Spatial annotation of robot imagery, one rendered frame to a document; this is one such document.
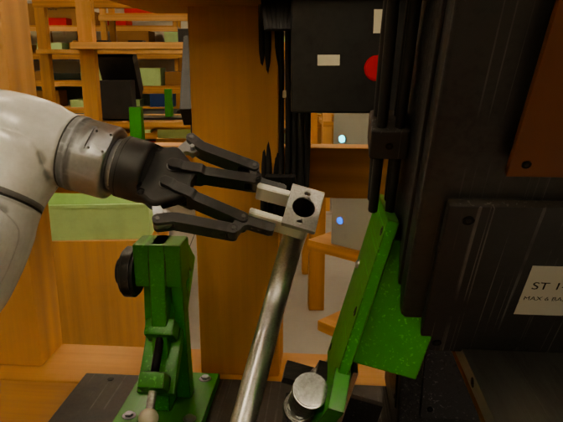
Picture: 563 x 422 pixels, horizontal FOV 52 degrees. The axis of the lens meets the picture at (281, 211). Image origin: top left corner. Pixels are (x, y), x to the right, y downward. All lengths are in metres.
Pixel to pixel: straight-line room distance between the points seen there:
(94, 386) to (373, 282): 0.60
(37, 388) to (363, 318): 0.67
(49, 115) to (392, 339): 0.45
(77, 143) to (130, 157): 0.06
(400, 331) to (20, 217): 0.43
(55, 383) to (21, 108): 0.55
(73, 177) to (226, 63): 0.34
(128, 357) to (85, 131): 0.57
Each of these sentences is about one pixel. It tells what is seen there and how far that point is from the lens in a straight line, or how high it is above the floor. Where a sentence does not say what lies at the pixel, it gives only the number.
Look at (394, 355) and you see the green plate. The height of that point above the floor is 1.13.
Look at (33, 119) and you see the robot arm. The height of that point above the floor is 1.36.
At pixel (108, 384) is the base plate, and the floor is 0.90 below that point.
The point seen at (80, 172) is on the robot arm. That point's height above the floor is 1.30.
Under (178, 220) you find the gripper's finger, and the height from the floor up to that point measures 1.24.
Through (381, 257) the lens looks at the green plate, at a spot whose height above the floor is 1.24.
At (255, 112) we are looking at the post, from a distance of 0.92.
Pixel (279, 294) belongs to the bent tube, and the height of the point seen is 1.13.
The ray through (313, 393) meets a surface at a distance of 0.63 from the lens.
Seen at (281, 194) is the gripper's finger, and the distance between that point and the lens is 0.68.
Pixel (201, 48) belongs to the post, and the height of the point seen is 1.44.
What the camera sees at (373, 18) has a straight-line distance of 0.81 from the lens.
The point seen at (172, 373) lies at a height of 0.98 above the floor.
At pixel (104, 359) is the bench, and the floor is 0.88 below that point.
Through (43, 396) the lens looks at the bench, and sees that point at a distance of 1.08.
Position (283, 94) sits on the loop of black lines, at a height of 1.37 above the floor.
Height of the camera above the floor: 1.42
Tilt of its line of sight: 14 degrees down
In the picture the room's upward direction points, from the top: straight up
